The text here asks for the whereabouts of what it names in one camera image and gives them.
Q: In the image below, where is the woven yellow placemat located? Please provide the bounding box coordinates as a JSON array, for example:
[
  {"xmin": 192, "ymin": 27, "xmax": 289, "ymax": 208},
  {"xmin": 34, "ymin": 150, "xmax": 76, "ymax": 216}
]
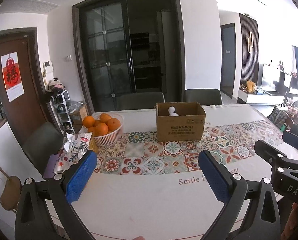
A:
[{"xmin": 89, "ymin": 137, "xmax": 99, "ymax": 154}]

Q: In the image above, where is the dark chair right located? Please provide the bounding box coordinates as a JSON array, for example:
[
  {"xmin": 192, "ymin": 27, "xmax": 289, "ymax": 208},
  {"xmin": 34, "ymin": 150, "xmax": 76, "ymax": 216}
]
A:
[{"xmin": 184, "ymin": 88, "xmax": 223, "ymax": 106}]

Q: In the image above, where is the right human hand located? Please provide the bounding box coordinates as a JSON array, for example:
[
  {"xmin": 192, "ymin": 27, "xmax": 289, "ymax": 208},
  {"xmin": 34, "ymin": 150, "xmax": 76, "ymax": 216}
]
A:
[{"xmin": 280, "ymin": 203, "xmax": 298, "ymax": 240}]

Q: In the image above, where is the wall intercom panel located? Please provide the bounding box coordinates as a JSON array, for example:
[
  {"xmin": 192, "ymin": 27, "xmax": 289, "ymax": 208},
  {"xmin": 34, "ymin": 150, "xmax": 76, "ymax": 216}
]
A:
[{"xmin": 43, "ymin": 61, "xmax": 53, "ymax": 74}]

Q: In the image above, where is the floral fabric tissue cover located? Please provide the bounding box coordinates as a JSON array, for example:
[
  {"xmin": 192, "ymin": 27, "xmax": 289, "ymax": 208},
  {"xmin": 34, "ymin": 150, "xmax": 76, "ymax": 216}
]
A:
[{"xmin": 53, "ymin": 132, "xmax": 92, "ymax": 174}]

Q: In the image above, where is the wooden stool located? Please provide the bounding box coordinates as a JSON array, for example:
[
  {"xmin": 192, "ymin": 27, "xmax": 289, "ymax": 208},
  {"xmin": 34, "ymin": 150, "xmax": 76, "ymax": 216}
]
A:
[{"xmin": 0, "ymin": 167, "xmax": 22, "ymax": 213}]

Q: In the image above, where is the brown cardboard box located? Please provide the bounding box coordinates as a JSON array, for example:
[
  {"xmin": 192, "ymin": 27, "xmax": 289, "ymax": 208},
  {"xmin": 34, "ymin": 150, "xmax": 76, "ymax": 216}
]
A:
[{"xmin": 156, "ymin": 102, "xmax": 206, "ymax": 141}]

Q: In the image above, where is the black glass door cabinet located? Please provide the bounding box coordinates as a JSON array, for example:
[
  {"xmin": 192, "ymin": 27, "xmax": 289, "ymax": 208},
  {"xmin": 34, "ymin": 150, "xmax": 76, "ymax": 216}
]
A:
[{"xmin": 72, "ymin": 0, "xmax": 185, "ymax": 112}]

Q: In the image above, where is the white shoe rack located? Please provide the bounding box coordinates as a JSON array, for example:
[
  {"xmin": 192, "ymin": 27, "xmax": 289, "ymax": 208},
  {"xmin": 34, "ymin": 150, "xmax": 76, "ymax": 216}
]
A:
[{"xmin": 51, "ymin": 89, "xmax": 74, "ymax": 134}]

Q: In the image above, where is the white fruit basket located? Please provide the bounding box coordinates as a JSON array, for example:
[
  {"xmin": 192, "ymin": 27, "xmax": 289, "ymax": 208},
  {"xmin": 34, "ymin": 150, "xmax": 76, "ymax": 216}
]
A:
[{"xmin": 80, "ymin": 113, "xmax": 124, "ymax": 146}]

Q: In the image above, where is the orange fruit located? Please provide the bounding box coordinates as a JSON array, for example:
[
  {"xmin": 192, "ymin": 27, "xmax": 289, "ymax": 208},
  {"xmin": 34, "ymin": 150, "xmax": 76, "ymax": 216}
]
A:
[
  {"xmin": 106, "ymin": 118, "xmax": 121, "ymax": 132},
  {"xmin": 83, "ymin": 115, "xmax": 95, "ymax": 128},
  {"xmin": 99, "ymin": 113, "xmax": 112, "ymax": 124},
  {"xmin": 93, "ymin": 122, "xmax": 109, "ymax": 137}
]

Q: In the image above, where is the white plush bunny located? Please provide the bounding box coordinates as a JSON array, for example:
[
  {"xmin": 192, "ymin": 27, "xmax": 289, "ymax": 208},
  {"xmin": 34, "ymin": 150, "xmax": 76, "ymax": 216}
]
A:
[{"xmin": 168, "ymin": 106, "xmax": 178, "ymax": 116}]

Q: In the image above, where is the dark side chair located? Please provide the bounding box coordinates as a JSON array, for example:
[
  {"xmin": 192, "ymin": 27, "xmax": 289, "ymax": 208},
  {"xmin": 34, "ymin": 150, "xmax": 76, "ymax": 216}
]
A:
[{"xmin": 22, "ymin": 122, "xmax": 64, "ymax": 175}]

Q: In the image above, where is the red fu poster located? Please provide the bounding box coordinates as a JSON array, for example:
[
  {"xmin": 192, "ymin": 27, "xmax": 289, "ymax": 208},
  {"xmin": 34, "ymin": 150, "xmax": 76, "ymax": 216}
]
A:
[{"xmin": 1, "ymin": 51, "xmax": 25, "ymax": 102}]

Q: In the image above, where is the orange fruit left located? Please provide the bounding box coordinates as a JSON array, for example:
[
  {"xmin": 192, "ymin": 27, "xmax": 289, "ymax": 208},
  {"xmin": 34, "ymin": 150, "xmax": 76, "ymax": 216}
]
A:
[{"xmin": 83, "ymin": 115, "xmax": 95, "ymax": 128}]

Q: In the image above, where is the brown entrance door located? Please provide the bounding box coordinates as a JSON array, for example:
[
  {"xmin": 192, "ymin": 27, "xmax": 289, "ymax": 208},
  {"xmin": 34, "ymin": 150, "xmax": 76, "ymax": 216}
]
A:
[{"xmin": 0, "ymin": 28, "xmax": 53, "ymax": 145}]

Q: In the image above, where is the orange fruit back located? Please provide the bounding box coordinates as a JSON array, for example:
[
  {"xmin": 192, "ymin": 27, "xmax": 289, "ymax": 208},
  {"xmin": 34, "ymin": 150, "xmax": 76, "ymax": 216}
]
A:
[{"xmin": 99, "ymin": 113, "xmax": 112, "ymax": 124}]

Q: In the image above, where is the dark chair left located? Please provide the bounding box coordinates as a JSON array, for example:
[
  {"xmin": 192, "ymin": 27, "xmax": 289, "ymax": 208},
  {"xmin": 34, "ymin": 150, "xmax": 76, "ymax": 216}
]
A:
[{"xmin": 117, "ymin": 92, "xmax": 165, "ymax": 111}]

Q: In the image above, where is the orange fruit front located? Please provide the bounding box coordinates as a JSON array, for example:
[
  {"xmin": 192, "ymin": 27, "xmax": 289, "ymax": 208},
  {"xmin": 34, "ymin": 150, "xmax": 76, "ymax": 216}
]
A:
[{"xmin": 93, "ymin": 122, "xmax": 109, "ymax": 137}]

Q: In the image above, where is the gold wall ornament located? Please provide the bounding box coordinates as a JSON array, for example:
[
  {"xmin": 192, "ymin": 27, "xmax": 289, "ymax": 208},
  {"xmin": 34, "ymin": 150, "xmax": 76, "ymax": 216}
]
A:
[{"xmin": 247, "ymin": 31, "xmax": 254, "ymax": 54}]

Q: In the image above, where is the patterned tile table runner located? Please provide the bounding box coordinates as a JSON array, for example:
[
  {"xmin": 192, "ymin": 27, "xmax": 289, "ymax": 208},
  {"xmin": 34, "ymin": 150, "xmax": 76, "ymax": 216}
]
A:
[{"xmin": 95, "ymin": 120, "xmax": 282, "ymax": 175}]

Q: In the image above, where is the floor cardboard box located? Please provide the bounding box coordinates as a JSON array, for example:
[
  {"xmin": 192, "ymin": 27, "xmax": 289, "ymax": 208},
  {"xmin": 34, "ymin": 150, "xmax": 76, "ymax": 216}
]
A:
[{"xmin": 69, "ymin": 104, "xmax": 89, "ymax": 128}]

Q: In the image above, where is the orange fruit right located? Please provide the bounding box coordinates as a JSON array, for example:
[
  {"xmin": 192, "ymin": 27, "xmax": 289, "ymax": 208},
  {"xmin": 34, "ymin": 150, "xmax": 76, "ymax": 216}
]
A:
[{"xmin": 106, "ymin": 118, "xmax": 121, "ymax": 132}]

